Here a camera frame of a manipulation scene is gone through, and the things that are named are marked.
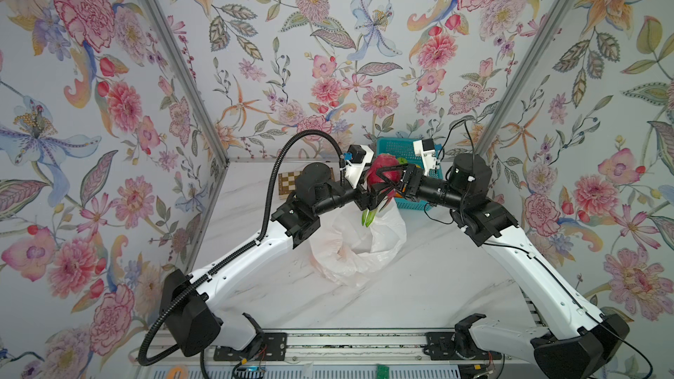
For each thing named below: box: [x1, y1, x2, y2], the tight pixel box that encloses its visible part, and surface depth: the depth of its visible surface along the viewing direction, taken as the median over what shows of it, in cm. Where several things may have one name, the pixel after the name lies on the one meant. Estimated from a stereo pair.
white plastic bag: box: [308, 197, 408, 288], surface depth 84 cm
